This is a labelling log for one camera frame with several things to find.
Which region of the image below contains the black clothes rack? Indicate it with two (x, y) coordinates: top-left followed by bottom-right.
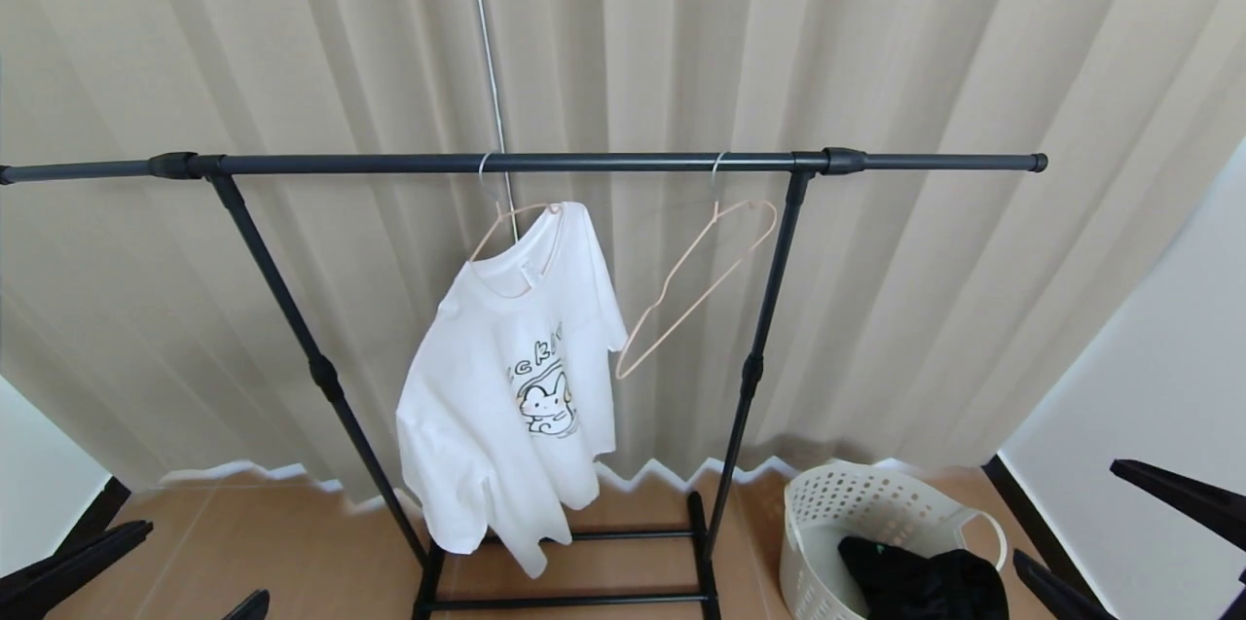
(0, 148), (1050, 620)

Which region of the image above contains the beige curtain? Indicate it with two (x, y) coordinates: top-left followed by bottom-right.
(0, 0), (1246, 504)

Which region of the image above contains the white garment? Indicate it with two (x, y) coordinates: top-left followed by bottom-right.
(395, 201), (630, 580)

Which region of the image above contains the pink clothes hanger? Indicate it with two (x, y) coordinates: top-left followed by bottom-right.
(469, 153), (568, 300)
(615, 151), (780, 381)

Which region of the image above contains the black garment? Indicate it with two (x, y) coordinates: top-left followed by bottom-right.
(837, 534), (1011, 620)

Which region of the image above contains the white laundry basket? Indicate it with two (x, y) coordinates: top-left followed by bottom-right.
(779, 462), (1009, 620)

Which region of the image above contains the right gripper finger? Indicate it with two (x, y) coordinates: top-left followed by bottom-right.
(1111, 459), (1246, 553)
(1012, 549), (1118, 620)

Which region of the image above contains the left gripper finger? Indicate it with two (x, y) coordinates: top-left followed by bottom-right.
(0, 520), (155, 620)
(222, 589), (272, 620)

